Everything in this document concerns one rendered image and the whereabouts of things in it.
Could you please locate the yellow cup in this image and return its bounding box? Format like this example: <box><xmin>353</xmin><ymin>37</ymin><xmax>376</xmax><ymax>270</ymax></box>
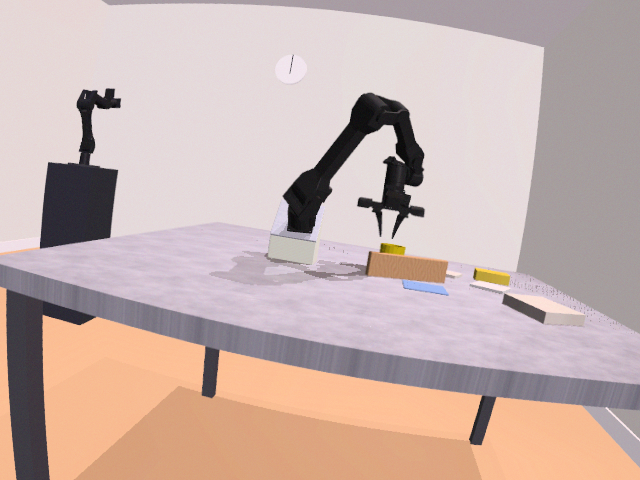
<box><xmin>380</xmin><ymin>243</ymin><xmax>406</xmax><ymax>255</ymax></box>

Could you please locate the yellow rectangular block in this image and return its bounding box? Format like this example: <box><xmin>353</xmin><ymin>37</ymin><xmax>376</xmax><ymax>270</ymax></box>
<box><xmin>473</xmin><ymin>268</ymin><xmax>511</xmax><ymax>285</ymax></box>

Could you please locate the tan wooden block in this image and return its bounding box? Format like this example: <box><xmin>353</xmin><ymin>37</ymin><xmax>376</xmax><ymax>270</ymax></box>
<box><xmin>366</xmin><ymin>251</ymin><xmax>448</xmax><ymax>283</ymax></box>

